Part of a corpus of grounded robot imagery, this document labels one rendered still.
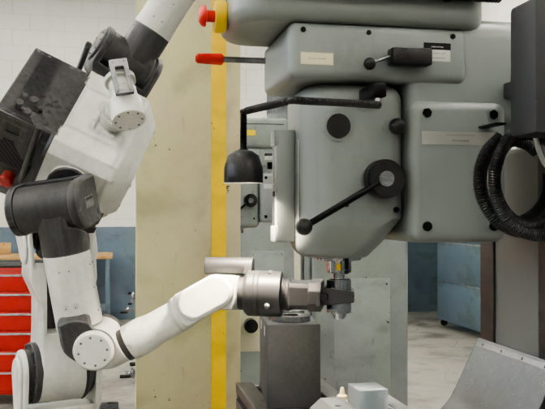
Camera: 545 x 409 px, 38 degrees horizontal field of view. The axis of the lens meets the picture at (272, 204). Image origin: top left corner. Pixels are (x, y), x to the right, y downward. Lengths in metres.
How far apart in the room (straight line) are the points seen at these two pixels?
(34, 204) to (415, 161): 0.71
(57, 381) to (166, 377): 1.35
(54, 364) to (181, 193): 1.41
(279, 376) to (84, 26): 9.19
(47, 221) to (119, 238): 8.93
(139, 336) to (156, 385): 1.71
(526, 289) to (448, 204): 0.27
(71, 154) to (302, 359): 0.67
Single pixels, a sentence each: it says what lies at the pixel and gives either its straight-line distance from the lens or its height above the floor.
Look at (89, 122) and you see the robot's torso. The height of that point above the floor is 1.58.
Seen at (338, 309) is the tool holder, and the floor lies 1.21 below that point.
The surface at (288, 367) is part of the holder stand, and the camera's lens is 1.79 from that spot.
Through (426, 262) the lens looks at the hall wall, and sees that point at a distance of 11.34.
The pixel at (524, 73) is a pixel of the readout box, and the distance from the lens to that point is 1.31.
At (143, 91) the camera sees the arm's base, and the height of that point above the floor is 1.67.
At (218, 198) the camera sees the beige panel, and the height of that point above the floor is 1.45.
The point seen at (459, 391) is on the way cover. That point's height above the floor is 1.01.
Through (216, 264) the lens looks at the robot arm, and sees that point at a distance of 1.55.
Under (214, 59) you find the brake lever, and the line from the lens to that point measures 1.59.
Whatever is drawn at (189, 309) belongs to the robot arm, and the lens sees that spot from 1.51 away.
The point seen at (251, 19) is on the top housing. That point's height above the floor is 1.73.
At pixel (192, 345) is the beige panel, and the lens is 3.24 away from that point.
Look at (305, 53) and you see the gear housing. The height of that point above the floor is 1.67.
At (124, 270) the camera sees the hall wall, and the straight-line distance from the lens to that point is 10.48.
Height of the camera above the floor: 1.40
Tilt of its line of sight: 1 degrees up
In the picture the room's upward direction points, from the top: straight up
